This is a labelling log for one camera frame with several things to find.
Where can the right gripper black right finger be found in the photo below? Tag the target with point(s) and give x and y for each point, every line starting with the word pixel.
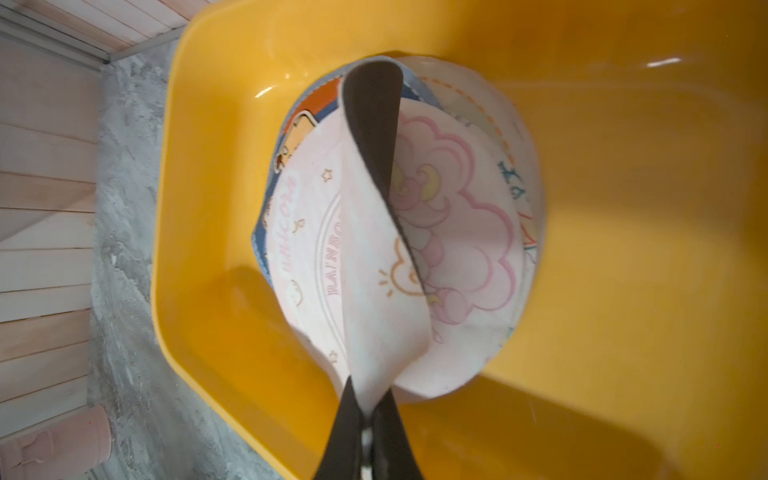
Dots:
pixel 391 457

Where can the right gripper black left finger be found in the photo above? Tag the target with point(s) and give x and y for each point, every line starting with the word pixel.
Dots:
pixel 343 456

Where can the white pink bow coaster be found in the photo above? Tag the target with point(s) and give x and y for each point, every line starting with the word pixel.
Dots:
pixel 333 240

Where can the pink kitty coaster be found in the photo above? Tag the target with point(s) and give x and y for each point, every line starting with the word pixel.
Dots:
pixel 461 226

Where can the yellow plastic storage box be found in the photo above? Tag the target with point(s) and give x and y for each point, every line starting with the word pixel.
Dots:
pixel 642 351

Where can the blue bears cartoon coaster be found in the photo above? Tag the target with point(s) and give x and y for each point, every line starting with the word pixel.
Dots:
pixel 316 103

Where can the pink pencil cup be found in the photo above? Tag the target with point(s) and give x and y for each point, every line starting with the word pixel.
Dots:
pixel 64 450

